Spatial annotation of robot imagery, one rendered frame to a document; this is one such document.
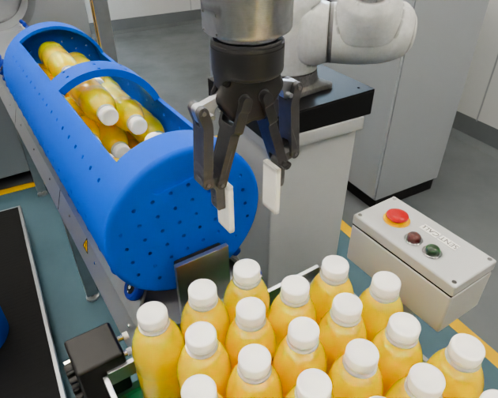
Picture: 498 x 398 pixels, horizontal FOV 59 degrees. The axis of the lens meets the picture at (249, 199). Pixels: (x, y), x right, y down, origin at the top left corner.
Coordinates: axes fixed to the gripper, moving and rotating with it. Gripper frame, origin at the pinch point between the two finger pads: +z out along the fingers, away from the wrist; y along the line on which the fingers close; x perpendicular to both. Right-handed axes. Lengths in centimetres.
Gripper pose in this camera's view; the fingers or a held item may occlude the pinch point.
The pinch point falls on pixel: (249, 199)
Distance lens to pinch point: 56.1
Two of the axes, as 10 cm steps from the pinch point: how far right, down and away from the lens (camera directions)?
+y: -8.4, 3.3, -4.4
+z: 0.1, 8.1, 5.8
